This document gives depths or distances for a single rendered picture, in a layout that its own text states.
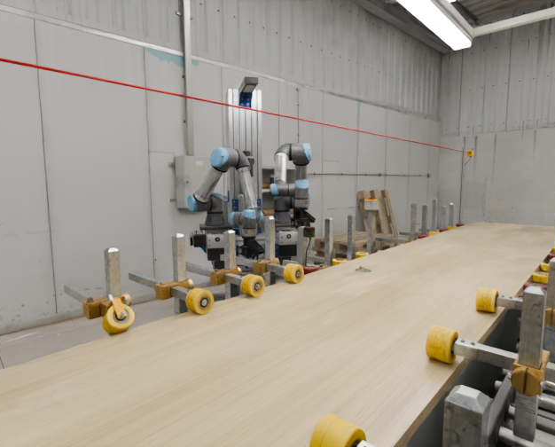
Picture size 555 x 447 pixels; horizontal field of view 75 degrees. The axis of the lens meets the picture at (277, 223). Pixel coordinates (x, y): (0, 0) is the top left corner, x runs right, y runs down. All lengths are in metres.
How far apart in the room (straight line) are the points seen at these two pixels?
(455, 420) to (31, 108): 3.95
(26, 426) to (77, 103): 3.55
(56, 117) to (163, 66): 1.30
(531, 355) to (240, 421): 0.59
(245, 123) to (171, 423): 2.33
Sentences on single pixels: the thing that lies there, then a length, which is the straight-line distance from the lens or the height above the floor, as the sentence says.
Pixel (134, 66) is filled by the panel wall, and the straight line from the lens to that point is 4.45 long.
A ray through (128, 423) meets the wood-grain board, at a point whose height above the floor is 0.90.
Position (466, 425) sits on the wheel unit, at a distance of 0.45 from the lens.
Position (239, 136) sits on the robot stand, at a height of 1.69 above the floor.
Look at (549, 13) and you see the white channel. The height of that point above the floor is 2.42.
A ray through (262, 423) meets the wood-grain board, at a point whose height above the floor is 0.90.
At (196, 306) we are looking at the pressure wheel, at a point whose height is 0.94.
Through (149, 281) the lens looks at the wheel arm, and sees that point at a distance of 1.53.
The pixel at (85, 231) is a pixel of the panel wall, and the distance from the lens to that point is 4.12.
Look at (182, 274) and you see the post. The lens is 1.42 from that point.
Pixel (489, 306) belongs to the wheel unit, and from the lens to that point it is 1.40.
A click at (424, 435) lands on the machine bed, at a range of 1.10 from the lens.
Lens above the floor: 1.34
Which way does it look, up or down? 6 degrees down
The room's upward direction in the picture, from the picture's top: straight up
